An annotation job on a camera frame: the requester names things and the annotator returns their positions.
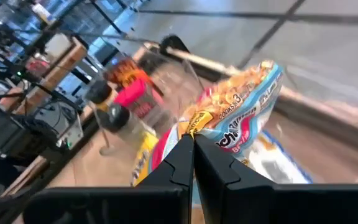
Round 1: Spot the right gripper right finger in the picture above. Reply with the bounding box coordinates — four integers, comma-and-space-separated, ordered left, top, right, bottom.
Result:
194, 134, 358, 224

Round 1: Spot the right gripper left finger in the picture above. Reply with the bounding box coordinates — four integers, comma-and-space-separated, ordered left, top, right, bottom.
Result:
23, 134, 195, 224

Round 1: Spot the yellow ramen packet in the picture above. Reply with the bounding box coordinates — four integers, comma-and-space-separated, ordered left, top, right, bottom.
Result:
131, 130, 160, 187

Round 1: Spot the green herb spice jar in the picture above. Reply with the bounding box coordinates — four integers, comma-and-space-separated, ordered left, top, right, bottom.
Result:
96, 103, 157, 146

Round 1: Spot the beef flavor ramen packet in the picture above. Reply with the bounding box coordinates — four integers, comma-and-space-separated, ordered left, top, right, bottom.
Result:
149, 60, 284, 175

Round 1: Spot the smoked paprika tin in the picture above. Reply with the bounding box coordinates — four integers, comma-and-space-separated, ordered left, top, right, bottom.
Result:
113, 77, 165, 121

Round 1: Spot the clear plastic bin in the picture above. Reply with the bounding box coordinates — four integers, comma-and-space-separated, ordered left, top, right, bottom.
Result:
85, 46, 204, 156

